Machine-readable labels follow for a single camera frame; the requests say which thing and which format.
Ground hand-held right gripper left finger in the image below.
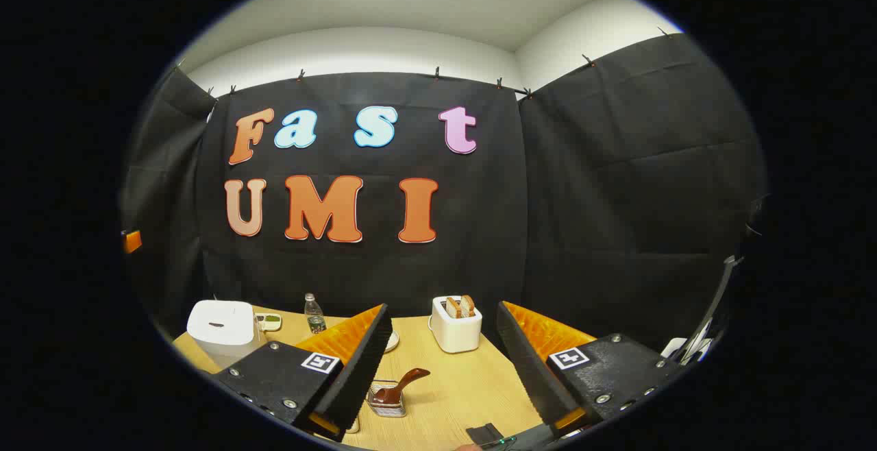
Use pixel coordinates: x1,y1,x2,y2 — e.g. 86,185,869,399
211,303,394,443

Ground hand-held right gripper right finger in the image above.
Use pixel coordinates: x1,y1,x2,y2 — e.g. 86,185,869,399
495,300,687,439

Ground brown wooden spoon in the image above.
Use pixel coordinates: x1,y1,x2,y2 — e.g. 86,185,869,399
372,367,432,407

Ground metal wire chopstick holder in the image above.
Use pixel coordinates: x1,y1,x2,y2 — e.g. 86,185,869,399
367,380,408,418

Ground white rice cooker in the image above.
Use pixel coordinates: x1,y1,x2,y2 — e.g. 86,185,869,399
186,300,267,369

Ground clear plastic water bottle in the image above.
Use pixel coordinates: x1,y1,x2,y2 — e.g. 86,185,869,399
304,293,327,335

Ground white toaster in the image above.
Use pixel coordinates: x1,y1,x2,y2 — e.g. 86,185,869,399
429,295,483,354

